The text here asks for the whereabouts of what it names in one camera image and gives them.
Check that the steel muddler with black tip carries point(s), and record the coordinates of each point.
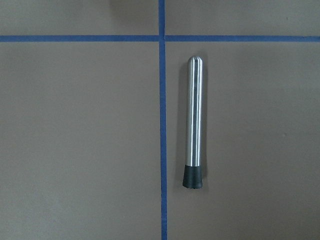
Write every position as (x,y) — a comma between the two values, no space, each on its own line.
(192,178)

